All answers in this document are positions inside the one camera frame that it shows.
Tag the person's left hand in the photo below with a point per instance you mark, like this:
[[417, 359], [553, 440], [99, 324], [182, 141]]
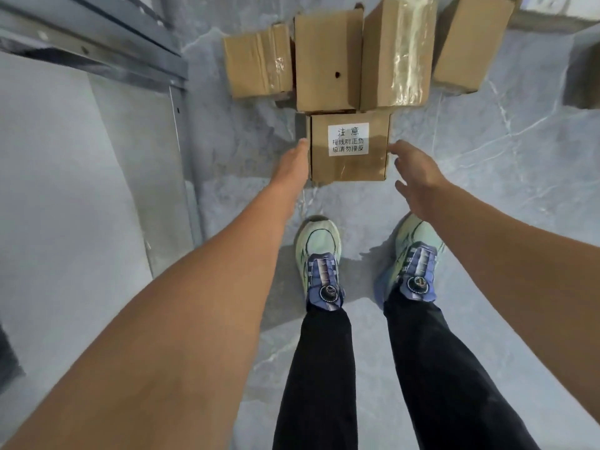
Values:
[[295, 168]]

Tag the person's right hand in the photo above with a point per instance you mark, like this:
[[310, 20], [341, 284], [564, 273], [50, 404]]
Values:
[[422, 182]]

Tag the brown box square white label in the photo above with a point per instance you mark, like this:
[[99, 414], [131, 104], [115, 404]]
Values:
[[349, 168]]

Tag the pile of brown cardboard boxes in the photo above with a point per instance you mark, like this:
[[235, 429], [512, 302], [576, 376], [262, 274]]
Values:
[[328, 42]]

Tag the person's right forearm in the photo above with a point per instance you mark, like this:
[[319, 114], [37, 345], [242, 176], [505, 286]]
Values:
[[515, 267]]

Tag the person's left forearm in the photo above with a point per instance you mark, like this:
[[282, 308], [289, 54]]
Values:
[[164, 332]]

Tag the person's right shoe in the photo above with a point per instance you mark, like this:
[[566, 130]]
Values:
[[417, 262]]

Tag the person's right leg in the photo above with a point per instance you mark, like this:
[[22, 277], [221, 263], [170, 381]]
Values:
[[445, 379]]

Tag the person's leg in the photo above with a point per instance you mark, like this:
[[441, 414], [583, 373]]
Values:
[[445, 379], [318, 379]]

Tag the person's left leg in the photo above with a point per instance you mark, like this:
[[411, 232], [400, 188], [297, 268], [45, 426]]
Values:
[[318, 379]]

